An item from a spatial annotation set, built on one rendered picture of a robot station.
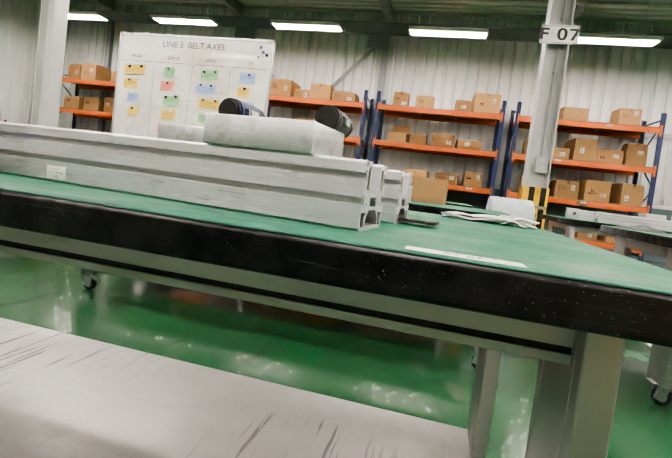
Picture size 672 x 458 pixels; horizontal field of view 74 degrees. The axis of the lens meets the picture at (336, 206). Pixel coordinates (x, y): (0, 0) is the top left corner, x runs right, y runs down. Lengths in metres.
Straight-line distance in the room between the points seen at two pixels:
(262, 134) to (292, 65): 11.74
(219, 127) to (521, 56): 11.31
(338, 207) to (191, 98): 3.74
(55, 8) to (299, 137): 8.98
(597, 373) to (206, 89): 3.90
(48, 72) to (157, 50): 4.90
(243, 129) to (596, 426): 0.50
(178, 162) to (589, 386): 0.55
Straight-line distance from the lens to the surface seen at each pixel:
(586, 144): 10.69
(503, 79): 11.61
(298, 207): 0.56
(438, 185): 2.75
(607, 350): 0.52
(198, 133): 0.88
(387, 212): 0.71
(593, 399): 0.53
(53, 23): 9.39
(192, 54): 4.32
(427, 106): 10.58
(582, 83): 11.89
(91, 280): 3.11
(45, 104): 9.19
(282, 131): 0.57
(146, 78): 4.52
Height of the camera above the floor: 0.83
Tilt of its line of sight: 3 degrees down
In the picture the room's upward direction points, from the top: 7 degrees clockwise
